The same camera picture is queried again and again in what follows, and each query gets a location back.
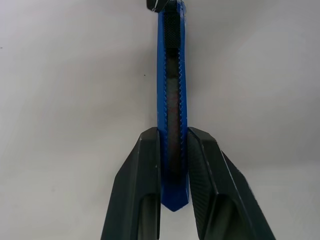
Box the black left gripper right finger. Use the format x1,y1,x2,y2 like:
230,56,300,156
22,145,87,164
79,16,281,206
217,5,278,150
187,126,277,240

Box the blue pen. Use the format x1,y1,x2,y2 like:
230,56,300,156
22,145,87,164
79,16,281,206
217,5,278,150
155,0,190,213

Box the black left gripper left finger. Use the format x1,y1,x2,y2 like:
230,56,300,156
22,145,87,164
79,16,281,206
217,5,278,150
100,126,162,240

